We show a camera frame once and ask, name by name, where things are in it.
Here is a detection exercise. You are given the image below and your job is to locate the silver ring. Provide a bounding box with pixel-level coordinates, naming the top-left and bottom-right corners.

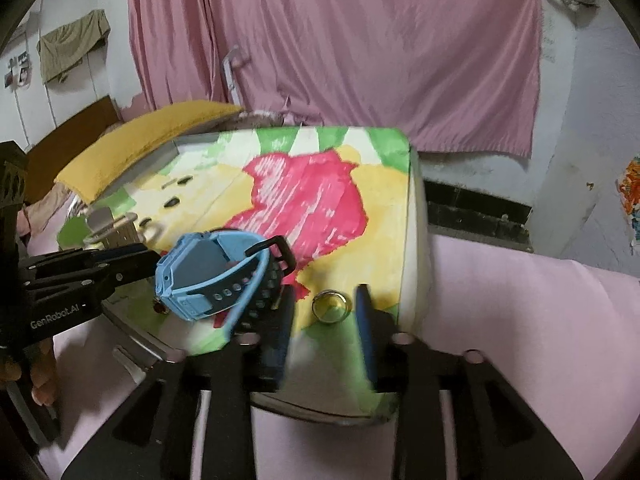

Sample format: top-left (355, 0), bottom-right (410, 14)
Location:
top-left (310, 288), bottom-right (350, 326)

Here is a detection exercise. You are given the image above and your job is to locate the blue smart watch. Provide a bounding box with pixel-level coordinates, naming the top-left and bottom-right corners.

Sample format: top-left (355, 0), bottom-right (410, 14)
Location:
top-left (154, 230), bottom-right (297, 333)

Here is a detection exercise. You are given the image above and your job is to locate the white hair claw clip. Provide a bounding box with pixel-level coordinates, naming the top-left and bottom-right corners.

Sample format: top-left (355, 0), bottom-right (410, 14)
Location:
top-left (84, 207), bottom-right (142, 249)

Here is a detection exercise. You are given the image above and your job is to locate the left hand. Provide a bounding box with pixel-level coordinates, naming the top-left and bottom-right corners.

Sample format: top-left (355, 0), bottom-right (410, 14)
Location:
top-left (0, 338), bottom-right (60, 406)

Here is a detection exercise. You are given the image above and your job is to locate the yellow pillow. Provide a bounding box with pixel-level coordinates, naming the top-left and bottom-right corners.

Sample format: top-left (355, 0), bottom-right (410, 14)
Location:
top-left (54, 100), bottom-right (244, 204)

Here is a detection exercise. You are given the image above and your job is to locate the colourful painted tray box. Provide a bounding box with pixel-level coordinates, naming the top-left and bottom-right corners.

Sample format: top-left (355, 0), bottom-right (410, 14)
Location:
top-left (58, 126), bottom-right (426, 425)

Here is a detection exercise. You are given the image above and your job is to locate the brown wooden headboard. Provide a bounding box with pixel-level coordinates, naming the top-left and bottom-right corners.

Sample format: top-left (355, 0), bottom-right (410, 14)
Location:
top-left (25, 96), bottom-right (119, 204)

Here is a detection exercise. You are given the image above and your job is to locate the pink bed sheet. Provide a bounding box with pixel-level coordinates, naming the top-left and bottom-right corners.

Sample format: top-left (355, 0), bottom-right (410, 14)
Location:
top-left (38, 234), bottom-right (639, 479)

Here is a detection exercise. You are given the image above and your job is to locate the olive green hanging cloth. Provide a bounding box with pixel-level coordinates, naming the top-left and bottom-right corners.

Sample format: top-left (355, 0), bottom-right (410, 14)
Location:
top-left (37, 9), bottom-right (111, 84)

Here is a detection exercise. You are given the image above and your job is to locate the pink curtain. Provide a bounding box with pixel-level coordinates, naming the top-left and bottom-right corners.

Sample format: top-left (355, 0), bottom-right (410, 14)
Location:
top-left (128, 0), bottom-right (542, 158)

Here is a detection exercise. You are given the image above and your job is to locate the wall socket with plugs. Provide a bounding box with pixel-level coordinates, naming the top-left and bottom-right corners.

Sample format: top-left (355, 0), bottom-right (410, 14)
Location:
top-left (4, 51), bottom-right (32, 90)

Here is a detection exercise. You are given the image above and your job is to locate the colourful wall drawing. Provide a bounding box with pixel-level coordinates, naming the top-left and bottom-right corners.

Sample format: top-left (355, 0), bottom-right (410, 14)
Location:
top-left (616, 155), bottom-right (640, 255)

